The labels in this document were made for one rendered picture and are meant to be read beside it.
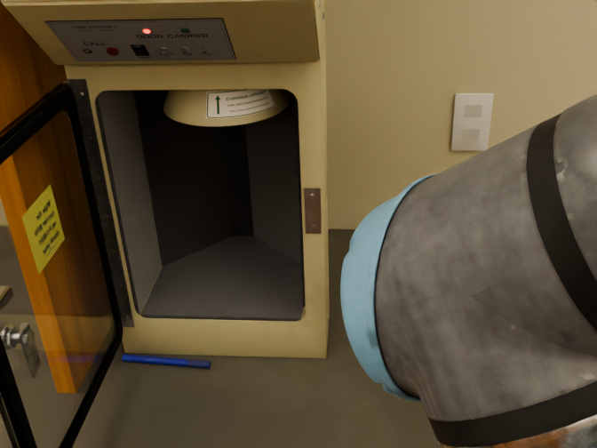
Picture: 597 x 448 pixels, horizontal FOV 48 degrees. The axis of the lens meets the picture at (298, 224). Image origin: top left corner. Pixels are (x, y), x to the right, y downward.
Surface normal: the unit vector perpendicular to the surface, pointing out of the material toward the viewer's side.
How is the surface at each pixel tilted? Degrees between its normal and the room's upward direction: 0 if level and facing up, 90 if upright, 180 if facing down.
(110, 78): 90
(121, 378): 0
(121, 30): 135
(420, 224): 51
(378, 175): 90
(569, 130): 41
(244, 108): 67
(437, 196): 46
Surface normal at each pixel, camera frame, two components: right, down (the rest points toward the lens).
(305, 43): -0.04, 0.96
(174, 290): -0.04, -0.87
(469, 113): -0.08, 0.50
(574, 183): -0.78, -0.17
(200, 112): -0.31, 0.09
